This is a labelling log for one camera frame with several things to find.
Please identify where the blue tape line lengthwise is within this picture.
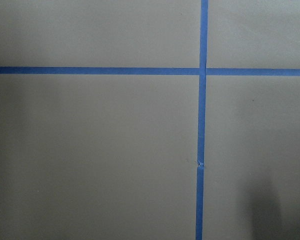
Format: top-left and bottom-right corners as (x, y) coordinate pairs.
(195, 0), (209, 240)

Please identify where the blue tape line crosswise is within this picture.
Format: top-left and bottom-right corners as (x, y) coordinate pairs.
(0, 66), (300, 77)

